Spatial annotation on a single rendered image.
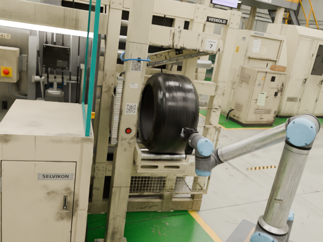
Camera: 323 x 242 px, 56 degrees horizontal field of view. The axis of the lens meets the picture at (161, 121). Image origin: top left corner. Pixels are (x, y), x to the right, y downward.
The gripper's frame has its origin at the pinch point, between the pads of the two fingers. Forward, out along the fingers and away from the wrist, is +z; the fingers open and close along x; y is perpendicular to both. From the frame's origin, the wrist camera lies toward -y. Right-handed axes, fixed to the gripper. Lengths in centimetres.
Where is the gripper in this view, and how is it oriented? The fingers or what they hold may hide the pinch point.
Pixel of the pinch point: (182, 135)
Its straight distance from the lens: 200.7
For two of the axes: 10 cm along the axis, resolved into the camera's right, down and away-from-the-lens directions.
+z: -2.8, -2.0, 9.4
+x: -9.5, -0.6, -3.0
